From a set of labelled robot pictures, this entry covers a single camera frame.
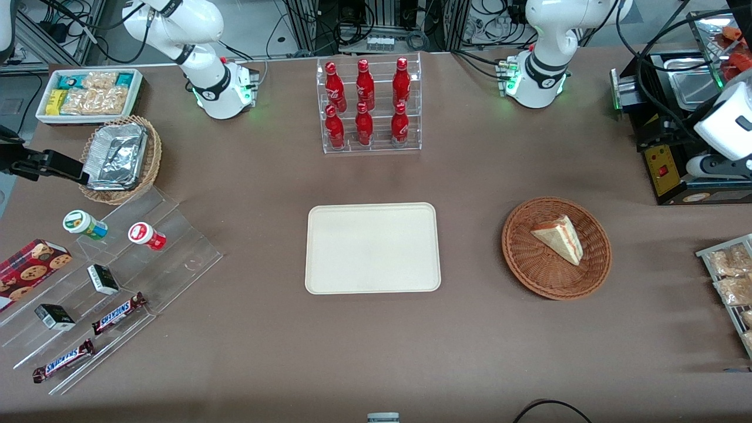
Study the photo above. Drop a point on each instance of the white power strip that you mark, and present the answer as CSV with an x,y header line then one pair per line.
x,y
380,43

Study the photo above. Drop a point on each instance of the black food warmer machine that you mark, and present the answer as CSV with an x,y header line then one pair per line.
x,y
664,176

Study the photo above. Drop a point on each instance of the clear acrylic bottle rack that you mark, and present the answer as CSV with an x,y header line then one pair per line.
x,y
382,147

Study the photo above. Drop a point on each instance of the silver foil tray stack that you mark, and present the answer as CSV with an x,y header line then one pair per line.
x,y
114,155

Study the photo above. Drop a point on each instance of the white rectangular snack bin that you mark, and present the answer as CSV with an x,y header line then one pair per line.
x,y
136,94

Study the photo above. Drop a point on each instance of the yellow snack pack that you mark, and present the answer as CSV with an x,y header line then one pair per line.
x,y
57,101

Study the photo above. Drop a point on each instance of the triangular sandwich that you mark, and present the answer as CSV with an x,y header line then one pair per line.
x,y
561,238

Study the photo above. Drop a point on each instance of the clear bag of nuts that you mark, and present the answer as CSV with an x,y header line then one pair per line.
x,y
728,261
734,291

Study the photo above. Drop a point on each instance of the clear acrylic stepped display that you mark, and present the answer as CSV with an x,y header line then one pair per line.
x,y
176,258

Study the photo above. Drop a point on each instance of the small dark carton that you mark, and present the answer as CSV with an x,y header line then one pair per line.
x,y
54,317
103,279

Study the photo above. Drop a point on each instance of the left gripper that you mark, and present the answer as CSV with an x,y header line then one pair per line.
x,y
677,130

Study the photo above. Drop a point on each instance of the steel warmer pan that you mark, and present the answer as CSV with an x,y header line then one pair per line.
x,y
693,91

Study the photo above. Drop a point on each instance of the round brown wicker basket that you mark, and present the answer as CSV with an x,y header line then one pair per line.
x,y
529,264

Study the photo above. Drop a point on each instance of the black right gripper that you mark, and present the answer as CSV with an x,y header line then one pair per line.
x,y
20,160

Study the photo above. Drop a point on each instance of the red cola bottle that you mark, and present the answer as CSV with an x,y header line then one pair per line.
x,y
401,83
365,85
399,126
363,126
335,88
335,129

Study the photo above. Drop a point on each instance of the small clear snack bag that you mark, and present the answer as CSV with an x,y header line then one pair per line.
x,y
100,80

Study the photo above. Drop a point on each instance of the small grey white device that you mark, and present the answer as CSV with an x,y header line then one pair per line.
x,y
383,418

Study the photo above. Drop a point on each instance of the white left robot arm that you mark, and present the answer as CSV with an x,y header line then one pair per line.
x,y
546,35

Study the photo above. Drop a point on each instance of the teal snack pack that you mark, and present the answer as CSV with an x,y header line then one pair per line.
x,y
124,80
69,81

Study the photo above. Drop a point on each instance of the large clear snack bag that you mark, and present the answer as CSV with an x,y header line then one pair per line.
x,y
97,101

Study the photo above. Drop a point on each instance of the glass display case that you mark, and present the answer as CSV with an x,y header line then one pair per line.
x,y
708,35

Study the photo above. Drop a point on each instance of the light wicker basket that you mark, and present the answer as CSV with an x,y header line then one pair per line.
x,y
154,158

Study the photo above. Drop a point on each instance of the green lidded cup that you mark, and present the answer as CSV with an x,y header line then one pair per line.
x,y
82,223

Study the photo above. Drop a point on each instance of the red lidded cup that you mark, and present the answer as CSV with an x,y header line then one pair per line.
x,y
144,235

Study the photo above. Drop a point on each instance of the red cookie box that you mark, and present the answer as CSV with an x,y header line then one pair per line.
x,y
29,270

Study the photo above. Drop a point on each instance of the cream rectangular tray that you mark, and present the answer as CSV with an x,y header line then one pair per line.
x,y
373,247

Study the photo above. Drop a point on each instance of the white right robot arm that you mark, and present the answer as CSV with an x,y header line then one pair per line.
x,y
200,23

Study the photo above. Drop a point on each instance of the snickers bar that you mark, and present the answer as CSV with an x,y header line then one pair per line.
x,y
117,313
63,361

